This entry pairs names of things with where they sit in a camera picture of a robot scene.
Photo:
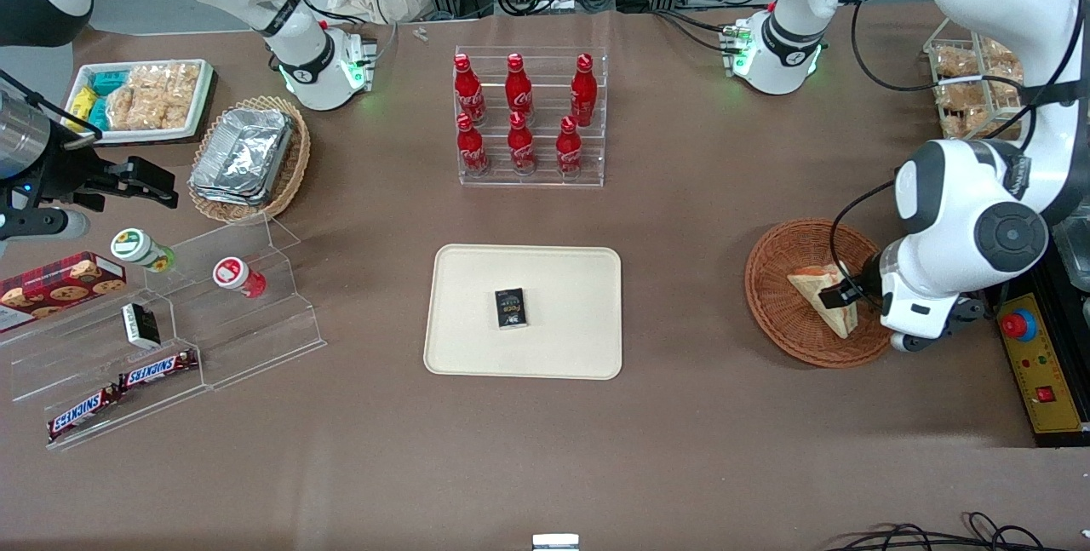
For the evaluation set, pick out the clear acrylic step shelf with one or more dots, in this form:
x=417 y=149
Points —
x=255 y=338

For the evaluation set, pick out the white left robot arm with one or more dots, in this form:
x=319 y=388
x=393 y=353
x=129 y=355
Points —
x=979 y=193

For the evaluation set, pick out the light oval wicker basket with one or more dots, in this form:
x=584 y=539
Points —
x=294 y=168

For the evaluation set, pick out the red lid cup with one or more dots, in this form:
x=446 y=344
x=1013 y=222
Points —
x=234 y=273

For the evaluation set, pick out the black and white small box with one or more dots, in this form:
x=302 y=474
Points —
x=140 y=325

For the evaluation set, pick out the yellow snack packet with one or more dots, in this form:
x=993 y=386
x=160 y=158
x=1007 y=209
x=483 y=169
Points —
x=83 y=102

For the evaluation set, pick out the green lid cup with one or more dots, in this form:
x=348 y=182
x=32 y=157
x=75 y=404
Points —
x=136 y=246

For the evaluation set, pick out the teal snack packet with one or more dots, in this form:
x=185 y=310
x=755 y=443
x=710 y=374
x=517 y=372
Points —
x=109 y=81
x=100 y=114

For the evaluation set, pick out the clear rice cracker bag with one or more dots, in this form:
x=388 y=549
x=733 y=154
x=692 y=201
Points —
x=992 y=125
x=1001 y=48
x=136 y=108
x=1006 y=74
x=955 y=63
x=962 y=97
x=174 y=83

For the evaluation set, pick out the beige plastic tray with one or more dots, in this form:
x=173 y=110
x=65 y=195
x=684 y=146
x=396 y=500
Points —
x=562 y=347

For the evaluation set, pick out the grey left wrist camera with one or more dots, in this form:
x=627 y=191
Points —
x=911 y=342

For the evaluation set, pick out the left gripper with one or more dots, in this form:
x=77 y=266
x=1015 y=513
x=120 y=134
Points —
x=868 y=272

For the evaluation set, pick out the snickers chocolate bar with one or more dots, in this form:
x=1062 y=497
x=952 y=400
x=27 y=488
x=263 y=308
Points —
x=157 y=370
x=83 y=412

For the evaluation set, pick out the clear acrylic bottle rack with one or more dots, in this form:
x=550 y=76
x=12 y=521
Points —
x=545 y=159

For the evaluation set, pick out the red cola bottle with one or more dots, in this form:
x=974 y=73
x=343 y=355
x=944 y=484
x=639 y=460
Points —
x=569 y=151
x=518 y=89
x=471 y=149
x=520 y=146
x=467 y=91
x=583 y=91

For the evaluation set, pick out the aluminium foil tray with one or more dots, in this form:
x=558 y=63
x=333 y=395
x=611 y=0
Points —
x=243 y=151
x=223 y=197

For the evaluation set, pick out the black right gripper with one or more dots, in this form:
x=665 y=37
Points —
x=66 y=171

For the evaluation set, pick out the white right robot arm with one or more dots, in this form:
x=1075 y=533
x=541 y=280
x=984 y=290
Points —
x=298 y=48

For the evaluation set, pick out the small black card box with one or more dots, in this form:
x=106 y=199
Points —
x=511 y=309

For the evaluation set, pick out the triangular sandwich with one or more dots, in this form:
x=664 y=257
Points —
x=817 y=289

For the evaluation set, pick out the black counter appliance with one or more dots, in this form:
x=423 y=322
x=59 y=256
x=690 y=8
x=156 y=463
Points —
x=1075 y=270

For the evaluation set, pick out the yellow emergency stop box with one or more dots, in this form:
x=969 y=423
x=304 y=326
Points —
x=1052 y=381

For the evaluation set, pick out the white rectangular snack tray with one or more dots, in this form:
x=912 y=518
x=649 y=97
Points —
x=200 y=121

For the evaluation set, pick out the red cookie box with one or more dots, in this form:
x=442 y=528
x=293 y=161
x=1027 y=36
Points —
x=60 y=285

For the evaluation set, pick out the round brown wicker basket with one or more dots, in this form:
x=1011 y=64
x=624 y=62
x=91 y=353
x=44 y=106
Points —
x=775 y=304

